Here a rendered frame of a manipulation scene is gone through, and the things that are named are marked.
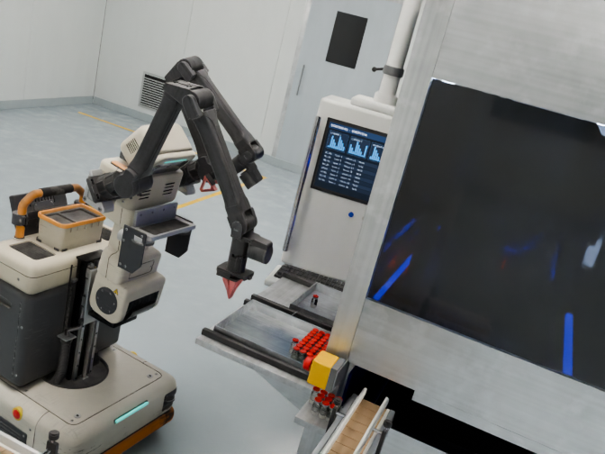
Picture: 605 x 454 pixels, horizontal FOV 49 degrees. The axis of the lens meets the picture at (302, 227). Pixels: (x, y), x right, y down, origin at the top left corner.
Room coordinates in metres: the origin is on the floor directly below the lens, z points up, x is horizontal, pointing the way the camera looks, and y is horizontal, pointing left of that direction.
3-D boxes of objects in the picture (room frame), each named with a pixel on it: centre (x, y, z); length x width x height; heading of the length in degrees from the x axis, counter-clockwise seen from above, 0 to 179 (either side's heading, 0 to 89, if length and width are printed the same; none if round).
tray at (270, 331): (1.88, -0.02, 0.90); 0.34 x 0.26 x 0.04; 71
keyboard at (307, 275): (2.58, -0.14, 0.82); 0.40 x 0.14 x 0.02; 80
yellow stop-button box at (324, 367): (1.57, -0.16, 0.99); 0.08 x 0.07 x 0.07; 72
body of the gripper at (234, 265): (1.86, 0.17, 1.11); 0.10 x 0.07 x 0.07; 71
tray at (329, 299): (2.17, -0.23, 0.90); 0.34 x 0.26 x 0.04; 72
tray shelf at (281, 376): (2.03, -0.11, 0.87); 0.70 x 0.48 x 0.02; 162
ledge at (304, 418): (1.54, -0.19, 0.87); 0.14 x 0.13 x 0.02; 72
